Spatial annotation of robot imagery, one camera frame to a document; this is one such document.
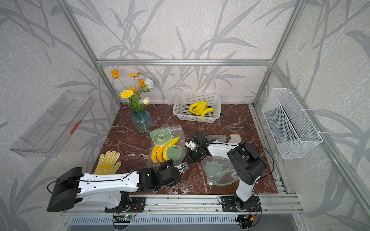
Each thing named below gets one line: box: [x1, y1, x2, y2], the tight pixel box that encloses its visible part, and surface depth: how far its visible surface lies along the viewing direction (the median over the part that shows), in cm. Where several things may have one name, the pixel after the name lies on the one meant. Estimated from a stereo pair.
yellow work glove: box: [93, 150, 122, 175], surface depth 90 cm
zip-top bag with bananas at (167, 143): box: [145, 125, 186, 168], surface depth 93 cm
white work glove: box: [228, 133, 242, 144], surface depth 101 cm
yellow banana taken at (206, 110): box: [200, 107, 215, 117], surface depth 116 cm
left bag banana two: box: [162, 146, 170, 161], surface depth 91 cm
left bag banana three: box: [151, 145, 160, 164], surface depth 91 cm
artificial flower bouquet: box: [110, 69, 154, 113], surface depth 93 cm
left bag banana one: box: [157, 136, 181, 155], surface depth 95 cm
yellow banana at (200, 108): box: [194, 100, 208, 116], surface depth 118 cm
